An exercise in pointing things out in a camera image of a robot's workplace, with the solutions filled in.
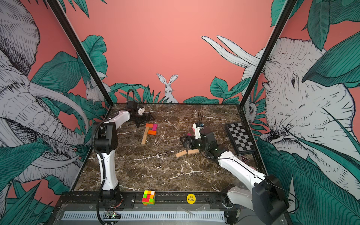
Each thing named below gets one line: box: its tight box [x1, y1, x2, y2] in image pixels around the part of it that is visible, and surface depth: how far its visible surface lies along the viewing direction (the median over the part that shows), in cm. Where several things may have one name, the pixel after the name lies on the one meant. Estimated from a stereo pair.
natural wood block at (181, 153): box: [175, 150, 188, 158], surface depth 94 cm
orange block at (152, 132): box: [147, 129, 158, 135], surface depth 103 cm
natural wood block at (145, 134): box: [141, 129, 149, 145], surface depth 100 cm
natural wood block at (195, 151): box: [187, 148, 200, 155], surface depth 95 cm
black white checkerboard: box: [225, 121, 256, 154], surface depth 98 cm
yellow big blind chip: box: [186, 193, 197, 205], surface depth 76 cm
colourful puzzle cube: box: [141, 189, 157, 206], surface depth 73 cm
